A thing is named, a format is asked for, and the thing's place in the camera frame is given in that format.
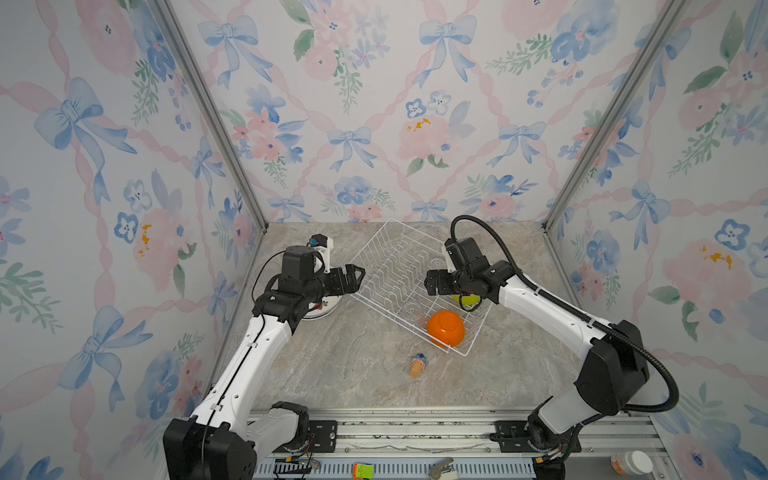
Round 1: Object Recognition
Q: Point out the white lidded jar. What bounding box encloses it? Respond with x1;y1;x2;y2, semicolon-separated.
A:
611;450;653;477

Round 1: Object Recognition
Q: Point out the green bowl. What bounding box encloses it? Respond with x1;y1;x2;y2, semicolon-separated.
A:
452;295;482;310

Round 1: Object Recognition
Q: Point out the small ice cream toy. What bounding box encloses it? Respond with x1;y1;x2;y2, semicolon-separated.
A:
409;353;428;378

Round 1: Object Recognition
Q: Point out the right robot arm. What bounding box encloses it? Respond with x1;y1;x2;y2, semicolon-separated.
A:
424;238;650;452

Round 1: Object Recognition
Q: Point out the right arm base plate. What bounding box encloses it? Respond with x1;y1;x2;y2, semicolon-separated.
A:
489;420;582;454

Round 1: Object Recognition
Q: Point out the rubiks cube toy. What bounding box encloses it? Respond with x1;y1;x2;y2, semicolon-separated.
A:
352;463;375;480

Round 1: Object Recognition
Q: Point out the black corrugated cable conduit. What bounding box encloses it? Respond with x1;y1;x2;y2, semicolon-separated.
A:
449;214;680;414

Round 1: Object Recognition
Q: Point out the orange bowl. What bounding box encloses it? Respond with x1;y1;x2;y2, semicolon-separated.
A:
426;310;466;347

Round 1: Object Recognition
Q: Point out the white wire dish rack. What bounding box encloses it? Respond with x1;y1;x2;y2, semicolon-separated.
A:
352;219;493;356

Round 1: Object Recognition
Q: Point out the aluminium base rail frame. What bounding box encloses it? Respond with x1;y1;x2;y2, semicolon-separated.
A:
250;407;679;479

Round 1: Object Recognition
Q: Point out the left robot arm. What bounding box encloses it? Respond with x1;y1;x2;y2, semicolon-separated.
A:
163;245;365;479

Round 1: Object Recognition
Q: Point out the plate with fruit pattern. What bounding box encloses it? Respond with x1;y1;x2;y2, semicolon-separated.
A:
303;296;341;321

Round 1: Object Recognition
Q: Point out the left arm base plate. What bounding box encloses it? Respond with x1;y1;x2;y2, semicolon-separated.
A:
275;420;339;455

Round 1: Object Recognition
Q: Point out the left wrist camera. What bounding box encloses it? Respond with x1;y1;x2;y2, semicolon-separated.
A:
307;234;334;262

